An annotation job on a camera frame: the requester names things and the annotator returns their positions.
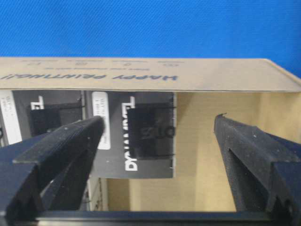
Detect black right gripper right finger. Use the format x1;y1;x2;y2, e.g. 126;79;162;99
214;114;301;220

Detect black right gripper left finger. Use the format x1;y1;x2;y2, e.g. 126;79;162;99
0;116;104;221

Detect small black Dynamixel box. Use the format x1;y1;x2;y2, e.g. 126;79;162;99
85;91;176;179

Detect black Dynamixel box lower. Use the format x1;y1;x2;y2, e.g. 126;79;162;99
0;90;85;147

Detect open brown cardboard box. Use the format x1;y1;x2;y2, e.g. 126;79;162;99
0;57;301;211

